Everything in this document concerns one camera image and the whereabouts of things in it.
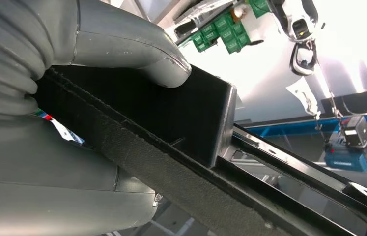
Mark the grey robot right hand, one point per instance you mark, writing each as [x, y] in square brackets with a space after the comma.
[40, 195]

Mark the white silver hanging robot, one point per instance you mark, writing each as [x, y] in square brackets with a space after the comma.
[300, 29]

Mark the green storage bin cluster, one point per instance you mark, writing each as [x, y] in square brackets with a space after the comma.
[228, 32]

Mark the blue electric hoist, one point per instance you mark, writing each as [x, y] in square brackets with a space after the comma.
[349, 156]

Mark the blue steel gantry beam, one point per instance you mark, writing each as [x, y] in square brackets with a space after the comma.
[287, 127]

